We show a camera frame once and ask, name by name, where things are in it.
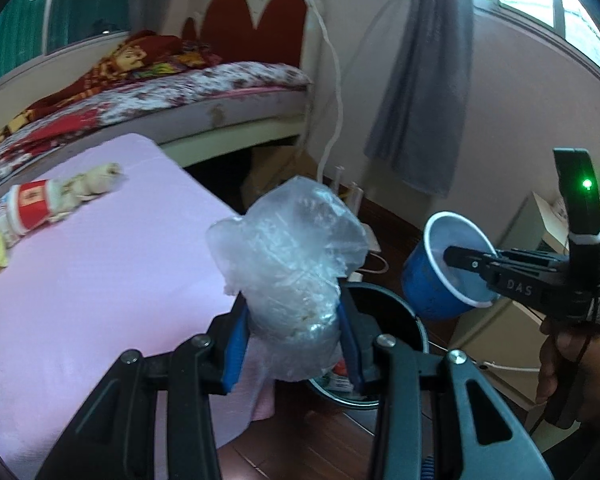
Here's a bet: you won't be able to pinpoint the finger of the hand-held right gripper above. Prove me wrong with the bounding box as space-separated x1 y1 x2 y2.
442 244 496 282

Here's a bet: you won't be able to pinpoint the pink tablecloth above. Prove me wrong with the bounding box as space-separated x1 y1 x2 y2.
0 132 281 466

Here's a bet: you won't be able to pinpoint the white hanging cable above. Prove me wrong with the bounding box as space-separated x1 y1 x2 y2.
300 0 343 181

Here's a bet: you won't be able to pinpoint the red and white headboard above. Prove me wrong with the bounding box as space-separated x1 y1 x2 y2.
182 0 326 68

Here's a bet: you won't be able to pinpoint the black bucket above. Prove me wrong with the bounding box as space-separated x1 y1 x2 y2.
305 280 428 408

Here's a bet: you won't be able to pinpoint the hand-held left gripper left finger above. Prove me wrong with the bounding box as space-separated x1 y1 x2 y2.
35 290 253 480

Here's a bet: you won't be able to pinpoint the bed with floral sheet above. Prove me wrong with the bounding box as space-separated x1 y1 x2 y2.
0 62 313 201

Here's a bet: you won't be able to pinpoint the colourful pillow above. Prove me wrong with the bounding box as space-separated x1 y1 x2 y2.
145 45 223 78

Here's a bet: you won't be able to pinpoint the red patterned blanket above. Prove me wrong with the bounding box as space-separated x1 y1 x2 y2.
0 30 221 156

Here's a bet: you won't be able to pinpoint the white floor cable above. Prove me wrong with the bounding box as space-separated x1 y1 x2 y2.
425 340 541 375

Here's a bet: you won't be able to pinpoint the white and black cabinet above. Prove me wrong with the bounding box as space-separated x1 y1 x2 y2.
450 192 581 401

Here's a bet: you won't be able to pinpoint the grey curtain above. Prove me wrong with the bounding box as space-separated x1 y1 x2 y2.
364 0 476 198

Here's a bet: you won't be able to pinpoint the white router with antennas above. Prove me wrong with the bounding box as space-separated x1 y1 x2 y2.
332 165 381 256

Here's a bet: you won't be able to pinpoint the thin black cable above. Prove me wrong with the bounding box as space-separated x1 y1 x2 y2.
350 0 411 111

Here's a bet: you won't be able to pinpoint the red paper cup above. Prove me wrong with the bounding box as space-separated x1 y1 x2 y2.
0 179 56 246

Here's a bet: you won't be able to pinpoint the person's right hand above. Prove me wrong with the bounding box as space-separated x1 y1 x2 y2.
535 319 600 428

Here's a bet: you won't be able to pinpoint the tissue scraps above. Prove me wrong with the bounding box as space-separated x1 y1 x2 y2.
47 162 126 223

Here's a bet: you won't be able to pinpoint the green glass window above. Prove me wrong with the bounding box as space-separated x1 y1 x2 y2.
0 0 131 91

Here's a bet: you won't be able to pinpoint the cardboard box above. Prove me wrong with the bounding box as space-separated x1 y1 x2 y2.
242 152 326 206

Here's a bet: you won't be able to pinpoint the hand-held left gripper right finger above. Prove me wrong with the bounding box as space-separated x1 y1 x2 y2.
337 287 556 480

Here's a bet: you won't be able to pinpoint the large blue cup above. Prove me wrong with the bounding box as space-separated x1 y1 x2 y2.
400 211 501 321

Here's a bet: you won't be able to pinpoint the clear plastic bag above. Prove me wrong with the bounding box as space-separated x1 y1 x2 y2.
206 176 370 382

